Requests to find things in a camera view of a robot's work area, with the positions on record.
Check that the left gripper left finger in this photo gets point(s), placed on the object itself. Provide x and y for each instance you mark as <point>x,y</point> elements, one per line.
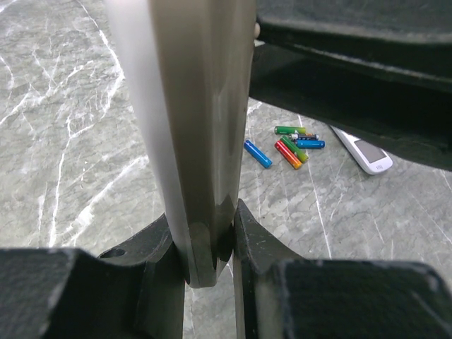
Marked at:
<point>133,290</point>

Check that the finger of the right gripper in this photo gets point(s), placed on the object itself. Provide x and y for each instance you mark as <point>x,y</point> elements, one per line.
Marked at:
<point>410,122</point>
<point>401,41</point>

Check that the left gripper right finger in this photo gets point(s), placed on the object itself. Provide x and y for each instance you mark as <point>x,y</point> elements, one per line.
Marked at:
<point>279,294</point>

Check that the blue battery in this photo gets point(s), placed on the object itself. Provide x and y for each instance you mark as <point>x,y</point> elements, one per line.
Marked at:
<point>257,154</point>

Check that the beige white remote control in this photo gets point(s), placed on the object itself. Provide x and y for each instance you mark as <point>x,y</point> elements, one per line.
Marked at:
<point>187,65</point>

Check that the white remote with display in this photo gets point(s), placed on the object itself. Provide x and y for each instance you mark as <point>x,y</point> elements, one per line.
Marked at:
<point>370,158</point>

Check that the battery pile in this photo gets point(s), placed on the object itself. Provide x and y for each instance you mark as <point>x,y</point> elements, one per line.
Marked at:
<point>294,142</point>

